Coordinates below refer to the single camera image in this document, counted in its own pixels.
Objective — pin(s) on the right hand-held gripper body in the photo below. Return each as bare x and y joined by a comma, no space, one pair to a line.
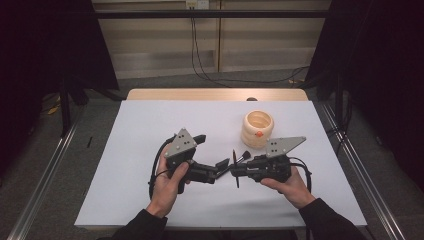
276,166

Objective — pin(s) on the cream ringed brush holder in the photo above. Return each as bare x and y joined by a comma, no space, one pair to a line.
253,138

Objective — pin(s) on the person's right hand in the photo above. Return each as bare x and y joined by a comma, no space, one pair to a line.
295,191

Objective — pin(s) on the black metal stand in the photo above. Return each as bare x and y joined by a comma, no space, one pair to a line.
65,106
339,103

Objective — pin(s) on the white table mat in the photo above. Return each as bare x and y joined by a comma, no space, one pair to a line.
150,116

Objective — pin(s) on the black horizontal bar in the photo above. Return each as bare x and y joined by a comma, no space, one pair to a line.
200,14

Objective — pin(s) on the aluminium rail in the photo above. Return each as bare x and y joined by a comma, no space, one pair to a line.
46,173
363,173

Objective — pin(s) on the dark thin pencil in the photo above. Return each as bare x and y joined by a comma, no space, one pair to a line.
237,183

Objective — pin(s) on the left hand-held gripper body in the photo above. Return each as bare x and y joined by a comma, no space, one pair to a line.
181,145

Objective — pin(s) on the black makeup brush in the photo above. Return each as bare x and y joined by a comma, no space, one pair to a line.
246,155

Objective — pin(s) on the black curtain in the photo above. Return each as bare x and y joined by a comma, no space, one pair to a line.
383,66
50,50

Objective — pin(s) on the white wall socket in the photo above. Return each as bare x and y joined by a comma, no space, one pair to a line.
197,4

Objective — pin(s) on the person's left hand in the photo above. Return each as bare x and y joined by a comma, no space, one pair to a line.
165,196

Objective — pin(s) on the small black floor item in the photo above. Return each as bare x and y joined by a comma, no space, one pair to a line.
89,142

